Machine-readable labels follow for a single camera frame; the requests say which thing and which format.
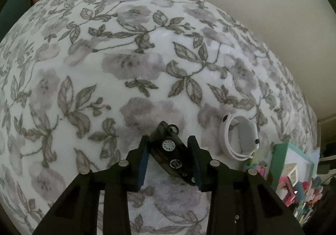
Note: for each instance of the pink orange toy figure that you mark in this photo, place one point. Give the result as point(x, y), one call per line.
point(262, 169)

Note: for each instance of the coral foam piece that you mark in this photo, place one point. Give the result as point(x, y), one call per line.
point(305, 187)

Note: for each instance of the black toy car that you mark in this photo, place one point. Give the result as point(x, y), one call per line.
point(168, 151)

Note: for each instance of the grey floral blanket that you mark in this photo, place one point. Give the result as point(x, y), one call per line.
point(131, 67)

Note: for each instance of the pink curved plastic piece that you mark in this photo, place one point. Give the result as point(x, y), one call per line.
point(286, 191)

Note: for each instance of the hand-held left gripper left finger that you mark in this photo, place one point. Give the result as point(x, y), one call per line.
point(143, 166)

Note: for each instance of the white smart band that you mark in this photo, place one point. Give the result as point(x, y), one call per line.
point(249, 138)

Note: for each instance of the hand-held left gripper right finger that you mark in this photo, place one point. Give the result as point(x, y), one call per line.
point(197, 169)

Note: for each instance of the blue foam piece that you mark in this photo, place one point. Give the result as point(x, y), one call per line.
point(316, 181)

